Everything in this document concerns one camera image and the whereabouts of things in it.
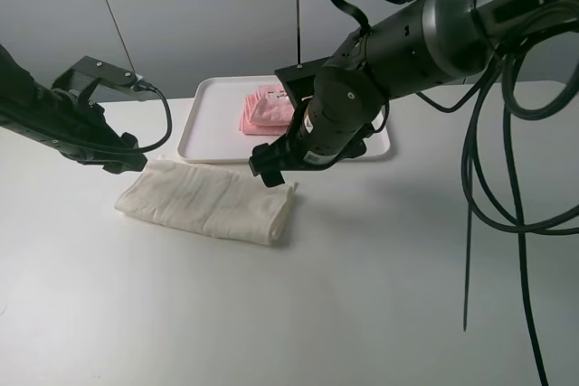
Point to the pink towel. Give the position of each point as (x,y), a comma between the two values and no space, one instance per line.
(267,112)

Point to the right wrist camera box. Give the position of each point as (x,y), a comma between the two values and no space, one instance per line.
(298,80)

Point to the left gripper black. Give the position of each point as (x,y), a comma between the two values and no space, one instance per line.
(74,125)

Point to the cream white towel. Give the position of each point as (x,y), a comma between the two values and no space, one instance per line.
(208,200)

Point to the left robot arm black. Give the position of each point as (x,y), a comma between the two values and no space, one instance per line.
(20,98)

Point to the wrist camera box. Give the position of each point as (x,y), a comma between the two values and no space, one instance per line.
(86,75)
(298,80)

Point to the white rectangular plastic tray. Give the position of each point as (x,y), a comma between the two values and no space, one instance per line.
(212,131)

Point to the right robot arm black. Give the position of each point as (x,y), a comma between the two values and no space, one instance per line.
(428,43)

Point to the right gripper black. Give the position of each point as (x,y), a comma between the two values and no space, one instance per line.
(346,107)

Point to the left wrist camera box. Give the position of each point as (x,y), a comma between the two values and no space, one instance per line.
(86,75)

